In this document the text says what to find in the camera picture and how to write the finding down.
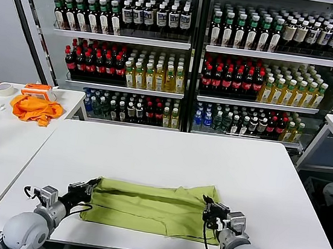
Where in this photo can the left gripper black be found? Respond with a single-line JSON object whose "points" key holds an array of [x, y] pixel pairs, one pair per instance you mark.
{"points": [[77, 194]]}

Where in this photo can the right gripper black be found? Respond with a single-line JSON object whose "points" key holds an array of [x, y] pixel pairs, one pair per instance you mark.
{"points": [[218, 213]]}

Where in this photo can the light green t-shirt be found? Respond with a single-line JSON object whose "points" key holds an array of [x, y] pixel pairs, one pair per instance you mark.
{"points": [[144, 207]]}

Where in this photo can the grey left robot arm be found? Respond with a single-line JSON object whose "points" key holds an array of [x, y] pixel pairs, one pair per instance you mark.
{"points": [[25, 231]]}

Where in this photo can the large white work table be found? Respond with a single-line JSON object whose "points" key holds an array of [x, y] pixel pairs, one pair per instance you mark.
{"points": [[152, 141]]}

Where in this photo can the small dark drink bottle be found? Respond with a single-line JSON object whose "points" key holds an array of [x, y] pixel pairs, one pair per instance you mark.
{"points": [[262, 127], [138, 114], [244, 127], [121, 113], [235, 126], [112, 111], [253, 126], [130, 113]]}

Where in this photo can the small blue water bottle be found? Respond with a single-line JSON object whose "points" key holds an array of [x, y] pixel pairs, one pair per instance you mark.
{"points": [[87, 105], [198, 120], [207, 121]]}

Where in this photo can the green tinted water bottle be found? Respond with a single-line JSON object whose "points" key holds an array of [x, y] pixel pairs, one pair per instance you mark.
{"points": [[226, 123], [217, 122]]}

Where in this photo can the small yellow juice bottle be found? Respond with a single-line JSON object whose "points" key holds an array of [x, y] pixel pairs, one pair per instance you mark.
{"points": [[174, 120], [298, 134], [289, 133], [166, 119]]}

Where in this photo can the small red cap cola bottle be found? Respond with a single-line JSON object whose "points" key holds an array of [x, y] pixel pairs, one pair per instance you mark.
{"points": [[281, 129], [150, 113], [271, 128], [159, 114]]}

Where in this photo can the crumpled orange cloth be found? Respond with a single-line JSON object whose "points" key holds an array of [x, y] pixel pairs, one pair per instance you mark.
{"points": [[34, 109]]}

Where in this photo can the long white side table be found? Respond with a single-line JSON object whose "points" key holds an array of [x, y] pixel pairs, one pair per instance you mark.
{"points": [[6, 141]]}

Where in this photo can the orange and white box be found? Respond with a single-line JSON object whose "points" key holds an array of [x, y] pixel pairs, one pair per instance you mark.
{"points": [[36, 93]]}

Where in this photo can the beige masking tape roll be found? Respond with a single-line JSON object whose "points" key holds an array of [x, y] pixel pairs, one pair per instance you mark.
{"points": [[4, 88]]}

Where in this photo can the white drink display shelf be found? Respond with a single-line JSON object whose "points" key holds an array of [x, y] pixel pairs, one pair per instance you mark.
{"points": [[119, 38], [269, 55]]}

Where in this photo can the green cap dark tea bottle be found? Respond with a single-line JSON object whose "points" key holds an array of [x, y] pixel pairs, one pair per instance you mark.
{"points": [[275, 37], [93, 19], [240, 33], [82, 18], [115, 22], [263, 36], [228, 32], [216, 30], [60, 15], [252, 34], [104, 21], [71, 17]]}

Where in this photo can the white cap beige label bottle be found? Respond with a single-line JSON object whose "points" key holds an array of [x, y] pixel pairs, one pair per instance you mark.
{"points": [[301, 34], [289, 33]]}

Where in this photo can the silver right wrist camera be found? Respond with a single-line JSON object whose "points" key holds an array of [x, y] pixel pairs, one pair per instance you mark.
{"points": [[237, 222]]}

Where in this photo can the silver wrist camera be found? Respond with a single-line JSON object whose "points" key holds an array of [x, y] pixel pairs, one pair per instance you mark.
{"points": [[48, 195], [237, 222]]}

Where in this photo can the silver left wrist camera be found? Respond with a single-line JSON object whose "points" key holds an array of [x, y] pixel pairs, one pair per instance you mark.
{"points": [[48, 195]]}

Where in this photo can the black vertical shelf post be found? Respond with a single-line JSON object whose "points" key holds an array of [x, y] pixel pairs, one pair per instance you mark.
{"points": [[197, 58]]}

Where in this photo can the black slanted frame post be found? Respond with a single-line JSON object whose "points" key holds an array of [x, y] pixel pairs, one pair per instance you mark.
{"points": [[28, 22]]}

